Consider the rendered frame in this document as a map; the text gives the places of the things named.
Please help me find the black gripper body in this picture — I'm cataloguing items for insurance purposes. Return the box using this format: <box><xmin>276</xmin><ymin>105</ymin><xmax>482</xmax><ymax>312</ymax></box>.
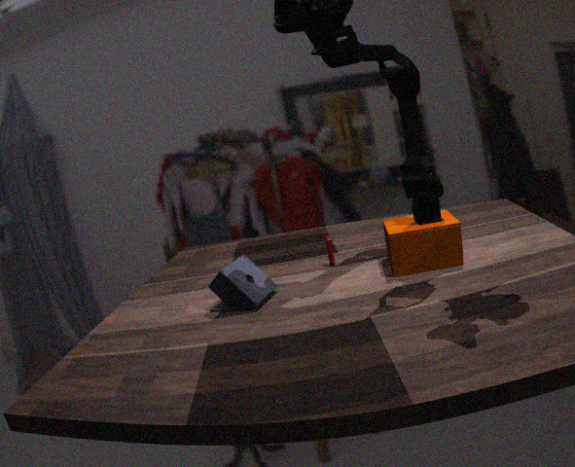
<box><xmin>273</xmin><ymin>0</ymin><xmax>328</xmax><ymax>34</ymax></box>

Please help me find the dark red cylinder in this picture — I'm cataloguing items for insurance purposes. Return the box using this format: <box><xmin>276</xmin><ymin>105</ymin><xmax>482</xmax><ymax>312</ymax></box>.
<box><xmin>326</xmin><ymin>236</ymin><xmax>335</xmax><ymax>268</ymax></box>

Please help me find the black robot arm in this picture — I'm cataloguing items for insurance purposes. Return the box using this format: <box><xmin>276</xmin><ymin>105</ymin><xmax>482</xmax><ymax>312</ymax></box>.
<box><xmin>305</xmin><ymin>0</ymin><xmax>444</xmax><ymax>226</ymax></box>

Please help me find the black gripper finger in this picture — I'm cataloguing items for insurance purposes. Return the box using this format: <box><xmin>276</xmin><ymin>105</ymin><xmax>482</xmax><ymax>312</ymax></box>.
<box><xmin>273</xmin><ymin>0</ymin><xmax>307</xmax><ymax>20</ymax></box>

